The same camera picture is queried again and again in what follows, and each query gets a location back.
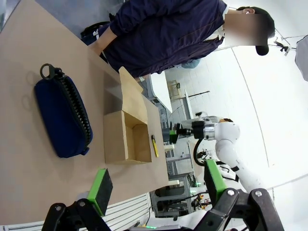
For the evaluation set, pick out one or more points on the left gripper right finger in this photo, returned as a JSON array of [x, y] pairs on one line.
[[214, 183]]

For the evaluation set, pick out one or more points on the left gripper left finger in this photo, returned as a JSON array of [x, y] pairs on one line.
[[99, 190]]

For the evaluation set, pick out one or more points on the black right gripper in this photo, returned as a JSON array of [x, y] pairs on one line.
[[198, 130]]

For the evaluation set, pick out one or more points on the brown cardboard box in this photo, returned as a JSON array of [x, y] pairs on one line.
[[115, 137]]

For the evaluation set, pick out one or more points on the blue zippered pencil pouch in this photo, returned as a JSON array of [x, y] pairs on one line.
[[54, 113]]

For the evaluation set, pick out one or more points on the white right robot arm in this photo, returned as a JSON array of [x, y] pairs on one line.
[[228, 142]]

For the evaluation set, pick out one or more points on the person's right hand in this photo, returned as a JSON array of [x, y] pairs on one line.
[[103, 42]]

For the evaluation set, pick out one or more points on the yellow and black pen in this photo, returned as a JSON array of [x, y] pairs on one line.
[[155, 146]]

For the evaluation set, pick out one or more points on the aluminium slatted table base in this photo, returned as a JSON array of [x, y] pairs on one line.
[[127, 205]]

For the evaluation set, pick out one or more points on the grey equipment rack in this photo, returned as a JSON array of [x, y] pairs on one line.
[[173, 199]]

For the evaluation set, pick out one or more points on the light blue cloth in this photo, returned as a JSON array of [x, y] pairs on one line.
[[190, 63]]

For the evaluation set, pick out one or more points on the person in navy jacket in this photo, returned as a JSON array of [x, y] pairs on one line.
[[163, 36]]

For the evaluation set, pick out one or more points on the black cap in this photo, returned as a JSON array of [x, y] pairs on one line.
[[263, 49]]

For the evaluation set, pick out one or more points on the dark bag with white print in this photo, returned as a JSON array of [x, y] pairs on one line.
[[90, 32]]

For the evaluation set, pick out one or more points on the studio light on stand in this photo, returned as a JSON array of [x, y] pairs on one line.
[[302, 55]]

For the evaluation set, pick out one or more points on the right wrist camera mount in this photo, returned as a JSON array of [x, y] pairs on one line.
[[192, 119]]

